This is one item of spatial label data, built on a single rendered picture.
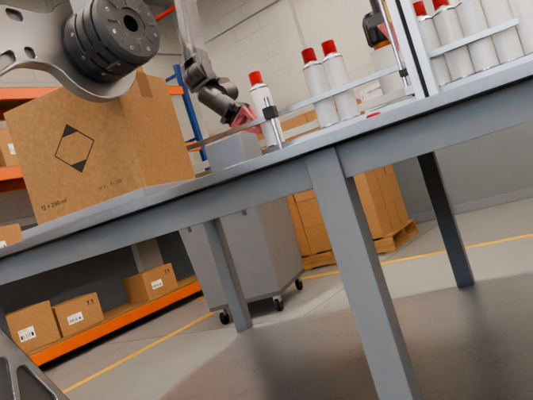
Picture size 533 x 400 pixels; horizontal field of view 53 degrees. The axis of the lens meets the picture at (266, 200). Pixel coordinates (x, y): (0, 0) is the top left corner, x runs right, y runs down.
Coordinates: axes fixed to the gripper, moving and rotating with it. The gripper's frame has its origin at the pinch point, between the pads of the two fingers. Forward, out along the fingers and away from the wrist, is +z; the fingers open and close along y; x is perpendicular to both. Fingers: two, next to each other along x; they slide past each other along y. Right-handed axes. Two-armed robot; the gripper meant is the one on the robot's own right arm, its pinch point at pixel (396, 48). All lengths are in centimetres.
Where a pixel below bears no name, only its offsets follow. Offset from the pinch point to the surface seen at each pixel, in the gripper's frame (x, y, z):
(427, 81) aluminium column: 22.6, -6.9, 13.0
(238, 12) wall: -492, 241, -216
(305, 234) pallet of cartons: -326, 174, 65
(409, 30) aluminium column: 22.7, -6.7, 2.0
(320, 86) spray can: 8.8, 18.9, 3.4
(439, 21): 8.3, -11.8, -0.5
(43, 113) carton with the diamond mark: 49, 69, -7
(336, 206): 49, 11, 31
